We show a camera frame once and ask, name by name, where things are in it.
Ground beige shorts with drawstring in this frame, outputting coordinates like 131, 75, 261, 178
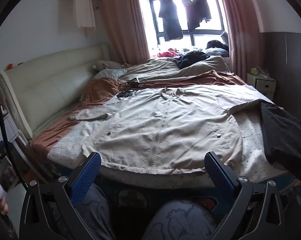
67, 86, 285, 175

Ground beige duvet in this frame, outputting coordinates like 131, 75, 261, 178
118, 55, 231, 83

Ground cream padded headboard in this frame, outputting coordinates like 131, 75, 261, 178
0, 42, 111, 140

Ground person's right leg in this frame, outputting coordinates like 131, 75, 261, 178
142, 200, 218, 240

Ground dark hanging coat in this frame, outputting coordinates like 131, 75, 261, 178
158, 0, 183, 42

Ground cream hanging cloth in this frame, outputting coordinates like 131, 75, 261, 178
72, 0, 96, 35

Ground person's leg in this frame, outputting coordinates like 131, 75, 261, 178
142, 200, 218, 240
74, 182, 116, 240

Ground white nightstand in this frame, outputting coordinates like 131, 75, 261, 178
246, 71, 276, 98

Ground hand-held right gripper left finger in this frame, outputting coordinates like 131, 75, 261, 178
18, 152, 102, 240

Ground white bedside cabinet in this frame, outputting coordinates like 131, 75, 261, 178
0, 105, 18, 150

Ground pink cloth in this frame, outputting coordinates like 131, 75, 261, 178
157, 50, 181, 58

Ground dark framed window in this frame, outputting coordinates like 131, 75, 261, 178
147, 0, 226, 53

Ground person's left leg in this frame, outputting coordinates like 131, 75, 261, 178
74, 182, 116, 240

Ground black garment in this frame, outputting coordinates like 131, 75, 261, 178
259, 100, 301, 180

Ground black clothes pile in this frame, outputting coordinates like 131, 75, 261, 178
173, 51, 211, 69

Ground dark grey wardrobe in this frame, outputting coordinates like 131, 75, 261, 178
262, 31, 301, 130

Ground pink curtain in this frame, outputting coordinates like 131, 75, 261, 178
90, 0, 151, 65
215, 0, 264, 80

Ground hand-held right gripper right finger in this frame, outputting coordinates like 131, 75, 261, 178
204, 151, 286, 240

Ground green and white bag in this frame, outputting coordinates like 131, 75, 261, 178
250, 66, 271, 77

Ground black cable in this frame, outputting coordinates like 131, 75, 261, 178
0, 92, 28, 188

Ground dark printed bed base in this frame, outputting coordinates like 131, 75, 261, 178
50, 164, 297, 213

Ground dark grey clothes pile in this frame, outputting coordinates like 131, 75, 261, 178
205, 31, 229, 57

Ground dark hanging jacket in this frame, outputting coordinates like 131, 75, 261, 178
185, 0, 212, 30

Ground brown blanket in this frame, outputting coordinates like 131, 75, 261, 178
32, 71, 246, 153

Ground pale green pillow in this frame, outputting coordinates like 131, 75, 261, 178
94, 69, 127, 80

